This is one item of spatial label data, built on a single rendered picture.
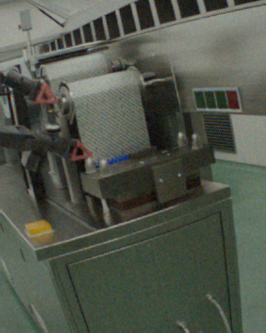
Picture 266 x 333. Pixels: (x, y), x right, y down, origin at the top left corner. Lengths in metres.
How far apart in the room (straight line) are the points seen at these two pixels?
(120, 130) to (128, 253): 0.44
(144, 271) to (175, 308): 0.20
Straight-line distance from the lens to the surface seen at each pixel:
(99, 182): 1.48
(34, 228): 1.51
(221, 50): 1.42
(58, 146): 1.61
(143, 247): 1.51
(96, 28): 2.28
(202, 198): 1.57
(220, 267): 1.69
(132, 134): 1.72
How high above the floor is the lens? 1.33
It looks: 10 degrees down
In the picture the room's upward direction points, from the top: 12 degrees counter-clockwise
